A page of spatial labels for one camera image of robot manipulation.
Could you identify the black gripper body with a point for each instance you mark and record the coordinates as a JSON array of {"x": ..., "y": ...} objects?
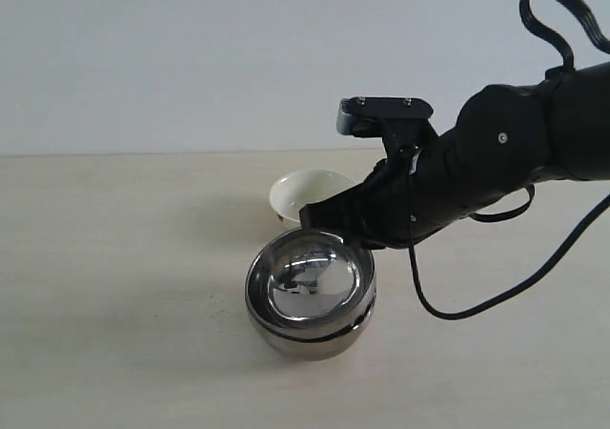
[{"x": 499, "y": 144}]

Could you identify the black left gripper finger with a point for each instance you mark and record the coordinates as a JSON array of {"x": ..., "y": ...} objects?
[{"x": 344, "y": 213}]

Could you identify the small white ceramic bowl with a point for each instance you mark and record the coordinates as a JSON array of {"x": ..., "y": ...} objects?
[{"x": 296, "y": 189}]

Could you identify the smooth steel bowl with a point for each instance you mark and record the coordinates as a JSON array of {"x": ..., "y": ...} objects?
[{"x": 308, "y": 284}]

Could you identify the ribbed steel bowl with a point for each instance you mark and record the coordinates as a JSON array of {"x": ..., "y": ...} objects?
[{"x": 315, "y": 349}]

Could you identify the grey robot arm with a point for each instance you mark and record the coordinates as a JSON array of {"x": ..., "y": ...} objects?
[{"x": 578, "y": 125}]

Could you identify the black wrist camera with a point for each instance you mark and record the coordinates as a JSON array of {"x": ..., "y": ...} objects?
[{"x": 402, "y": 123}]

